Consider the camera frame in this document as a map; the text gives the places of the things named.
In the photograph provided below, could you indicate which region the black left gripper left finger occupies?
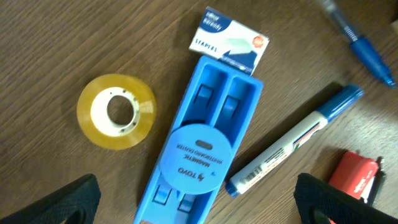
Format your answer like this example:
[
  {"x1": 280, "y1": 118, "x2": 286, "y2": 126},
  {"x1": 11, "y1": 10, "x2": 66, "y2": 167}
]
[{"x1": 1, "y1": 174, "x2": 101, "y2": 224}]

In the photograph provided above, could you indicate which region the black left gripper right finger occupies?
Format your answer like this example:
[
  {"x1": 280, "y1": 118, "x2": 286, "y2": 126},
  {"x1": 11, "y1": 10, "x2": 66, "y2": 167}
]
[{"x1": 294, "y1": 173, "x2": 397, "y2": 224}]

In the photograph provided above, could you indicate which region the yellow tape roll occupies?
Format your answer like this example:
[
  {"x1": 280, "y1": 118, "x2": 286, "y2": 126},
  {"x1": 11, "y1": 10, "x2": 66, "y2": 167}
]
[{"x1": 76, "y1": 73, "x2": 157, "y2": 150}]

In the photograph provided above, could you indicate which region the blue whiteboard marker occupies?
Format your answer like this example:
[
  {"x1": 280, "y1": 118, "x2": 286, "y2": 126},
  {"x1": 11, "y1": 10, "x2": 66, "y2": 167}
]
[{"x1": 225, "y1": 84, "x2": 364, "y2": 198}]

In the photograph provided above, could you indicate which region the blue whiteboard eraser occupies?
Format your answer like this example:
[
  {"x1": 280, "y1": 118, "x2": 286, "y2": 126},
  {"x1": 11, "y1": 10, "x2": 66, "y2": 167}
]
[{"x1": 133, "y1": 56, "x2": 263, "y2": 223}]

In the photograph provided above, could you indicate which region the blue ballpoint pen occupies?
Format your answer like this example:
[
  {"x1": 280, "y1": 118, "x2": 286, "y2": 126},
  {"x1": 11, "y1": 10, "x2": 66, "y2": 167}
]
[{"x1": 318, "y1": 0, "x2": 397, "y2": 88}]

